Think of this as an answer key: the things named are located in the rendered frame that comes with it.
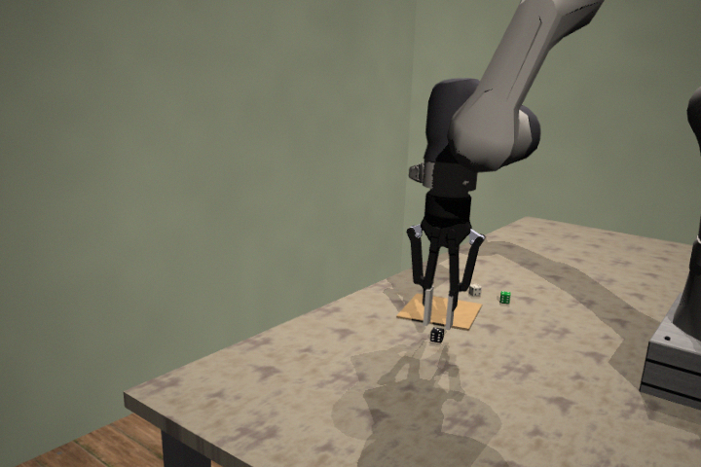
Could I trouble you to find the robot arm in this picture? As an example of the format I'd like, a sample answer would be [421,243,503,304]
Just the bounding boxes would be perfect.
[409,0,701,341]

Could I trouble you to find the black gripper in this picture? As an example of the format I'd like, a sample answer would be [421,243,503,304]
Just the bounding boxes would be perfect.
[406,190,485,330]

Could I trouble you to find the tan mat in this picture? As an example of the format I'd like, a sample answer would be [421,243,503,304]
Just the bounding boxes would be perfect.
[396,294,482,331]

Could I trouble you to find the black die with white pips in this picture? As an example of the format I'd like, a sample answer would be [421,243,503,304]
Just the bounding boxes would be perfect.
[430,327,444,343]

